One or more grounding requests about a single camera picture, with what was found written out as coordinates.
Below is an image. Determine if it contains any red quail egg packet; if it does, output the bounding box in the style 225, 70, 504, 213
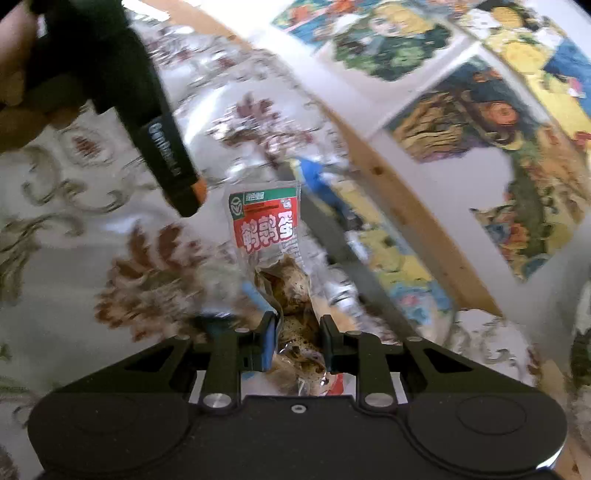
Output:
224, 181, 348, 396

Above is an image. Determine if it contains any person's left hand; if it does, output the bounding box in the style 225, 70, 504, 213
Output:
1, 1, 82, 153

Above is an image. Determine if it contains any grey metal tray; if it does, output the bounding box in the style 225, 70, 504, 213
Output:
273, 157, 457, 344

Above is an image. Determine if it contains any frog drawing tray liner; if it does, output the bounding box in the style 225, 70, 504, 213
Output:
332, 180, 456, 342

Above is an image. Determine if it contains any orange mandarin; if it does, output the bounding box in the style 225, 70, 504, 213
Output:
191, 177, 207, 205

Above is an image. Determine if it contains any blue plastic wrapper in tray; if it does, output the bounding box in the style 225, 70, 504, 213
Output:
290, 157, 346, 214

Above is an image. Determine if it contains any red hair girl painting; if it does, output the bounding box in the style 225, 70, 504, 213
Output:
271, 0, 361, 34

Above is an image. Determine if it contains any landscape hills painting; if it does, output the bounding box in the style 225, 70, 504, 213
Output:
472, 124, 590, 283

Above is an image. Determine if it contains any starry night style painting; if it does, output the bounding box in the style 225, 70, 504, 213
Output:
385, 55, 548, 163

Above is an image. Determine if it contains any blonde girl cartoon painting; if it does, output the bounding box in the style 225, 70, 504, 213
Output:
318, 1, 474, 92

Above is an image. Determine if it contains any yellow pineapple house painting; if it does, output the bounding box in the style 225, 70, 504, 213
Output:
452, 1, 590, 151

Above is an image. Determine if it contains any wooden bed frame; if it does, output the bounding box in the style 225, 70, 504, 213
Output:
148, 1, 502, 315

